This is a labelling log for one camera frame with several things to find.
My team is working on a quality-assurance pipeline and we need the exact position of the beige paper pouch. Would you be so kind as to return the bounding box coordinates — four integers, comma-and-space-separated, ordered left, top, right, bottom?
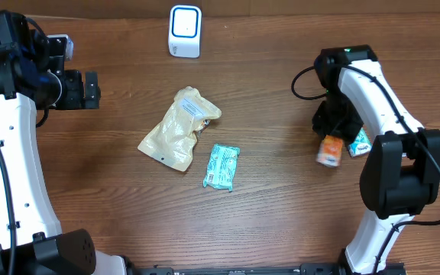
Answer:
137, 86, 222, 172

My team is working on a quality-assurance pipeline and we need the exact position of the white black barcode scanner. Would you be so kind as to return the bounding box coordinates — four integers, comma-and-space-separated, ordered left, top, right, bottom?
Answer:
168, 5, 202, 59

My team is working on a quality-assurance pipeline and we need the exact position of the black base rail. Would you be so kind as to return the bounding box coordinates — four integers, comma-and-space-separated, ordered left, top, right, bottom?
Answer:
127, 264, 352, 275

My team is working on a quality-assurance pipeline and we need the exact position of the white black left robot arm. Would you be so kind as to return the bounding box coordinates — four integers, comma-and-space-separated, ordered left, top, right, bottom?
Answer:
0, 11, 134, 274

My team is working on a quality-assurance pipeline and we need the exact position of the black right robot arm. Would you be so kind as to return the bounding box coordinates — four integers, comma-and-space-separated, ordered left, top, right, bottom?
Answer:
312, 45, 440, 274

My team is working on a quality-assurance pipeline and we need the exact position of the teal Kleenex tissue pack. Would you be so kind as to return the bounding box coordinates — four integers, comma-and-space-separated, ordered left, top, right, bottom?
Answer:
348, 128, 372, 157

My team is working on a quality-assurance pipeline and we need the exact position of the orange Kleenex tissue pack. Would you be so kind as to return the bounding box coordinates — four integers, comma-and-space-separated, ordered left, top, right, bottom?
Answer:
316, 135, 344, 167

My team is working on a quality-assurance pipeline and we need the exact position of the green wet wipes pack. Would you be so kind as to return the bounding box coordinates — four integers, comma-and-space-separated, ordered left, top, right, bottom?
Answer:
203, 144, 241, 192

